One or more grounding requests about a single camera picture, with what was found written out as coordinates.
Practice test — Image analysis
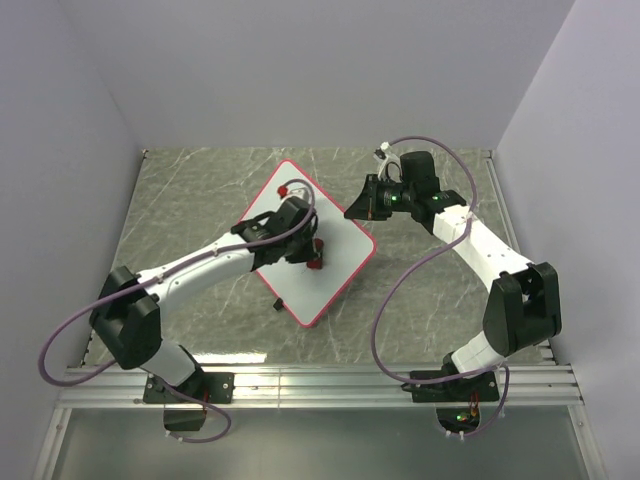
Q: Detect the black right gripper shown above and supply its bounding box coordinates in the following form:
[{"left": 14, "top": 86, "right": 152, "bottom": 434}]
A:
[{"left": 343, "top": 175, "right": 415, "bottom": 222}]

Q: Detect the red whiteboard eraser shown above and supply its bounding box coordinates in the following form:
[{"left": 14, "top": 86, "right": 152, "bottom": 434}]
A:
[{"left": 306, "top": 238, "right": 324, "bottom": 270}]

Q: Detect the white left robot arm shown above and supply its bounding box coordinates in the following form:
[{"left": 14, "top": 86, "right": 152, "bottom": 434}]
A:
[{"left": 89, "top": 195, "right": 320, "bottom": 402}]

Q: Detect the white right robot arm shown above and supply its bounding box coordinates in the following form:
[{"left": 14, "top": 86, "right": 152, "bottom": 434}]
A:
[{"left": 344, "top": 146, "right": 562, "bottom": 402}]

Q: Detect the white board with pink frame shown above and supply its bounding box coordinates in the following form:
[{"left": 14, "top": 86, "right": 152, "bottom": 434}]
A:
[{"left": 242, "top": 159, "right": 376, "bottom": 327}]

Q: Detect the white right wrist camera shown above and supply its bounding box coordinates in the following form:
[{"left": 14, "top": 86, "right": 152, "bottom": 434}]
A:
[{"left": 373, "top": 142, "right": 402, "bottom": 181}]

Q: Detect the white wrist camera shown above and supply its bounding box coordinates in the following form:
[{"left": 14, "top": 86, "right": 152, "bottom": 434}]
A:
[
  {"left": 277, "top": 183, "right": 310, "bottom": 202},
  {"left": 373, "top": 142, "right": 402, "bottom": 181}
]

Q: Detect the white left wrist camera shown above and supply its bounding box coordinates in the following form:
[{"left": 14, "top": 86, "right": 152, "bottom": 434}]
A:
[{"left": 277, "top": 183, "right": 310, "bottom": 202}]

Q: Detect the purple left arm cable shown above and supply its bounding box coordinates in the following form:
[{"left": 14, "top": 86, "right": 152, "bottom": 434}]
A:
[{"left": 38, "top": 178, "right": 233, "bottom": 445}]

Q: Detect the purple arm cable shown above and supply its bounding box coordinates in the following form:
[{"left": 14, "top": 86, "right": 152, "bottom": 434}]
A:
[
  {"left": 372, "top": 135, "right": 512, "bottom": 438},
  {"left": 38, "top": 178, "right": 233, "bottom": 445}
]

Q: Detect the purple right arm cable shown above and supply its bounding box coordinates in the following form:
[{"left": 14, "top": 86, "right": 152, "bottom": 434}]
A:
[{"left": 372, "top": 135, "right": 512, "bottom": 438}]

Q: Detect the aluminium mounting rail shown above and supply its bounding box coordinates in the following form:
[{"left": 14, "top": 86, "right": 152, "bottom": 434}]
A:
[{"left": 56, "top": 364, "right": 584, "bottom": 409}]

